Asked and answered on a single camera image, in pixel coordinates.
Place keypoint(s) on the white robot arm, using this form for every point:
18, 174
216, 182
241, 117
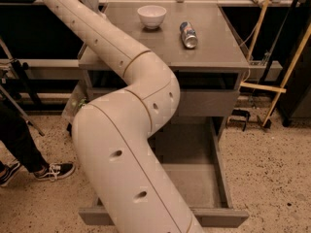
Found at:
138, 66

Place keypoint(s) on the open grey middle drawer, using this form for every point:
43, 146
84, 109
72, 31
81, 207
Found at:
172, 182

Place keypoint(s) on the grey drawer cabinet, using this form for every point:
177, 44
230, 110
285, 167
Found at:
216, 63

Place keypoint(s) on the clear plastic bin with items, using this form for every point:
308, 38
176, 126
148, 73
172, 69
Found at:
76, 100

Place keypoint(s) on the blue silver soda can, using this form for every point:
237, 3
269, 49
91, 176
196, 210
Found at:
188, 35

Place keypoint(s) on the white bowl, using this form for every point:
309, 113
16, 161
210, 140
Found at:
151, 16

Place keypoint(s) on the black white sneaker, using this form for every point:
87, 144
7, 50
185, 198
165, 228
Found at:
8, 173
55, 171

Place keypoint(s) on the metal tripod leg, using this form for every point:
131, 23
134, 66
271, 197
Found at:
24, 114

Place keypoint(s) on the person leg black trousers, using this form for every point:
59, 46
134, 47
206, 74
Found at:
15, 135

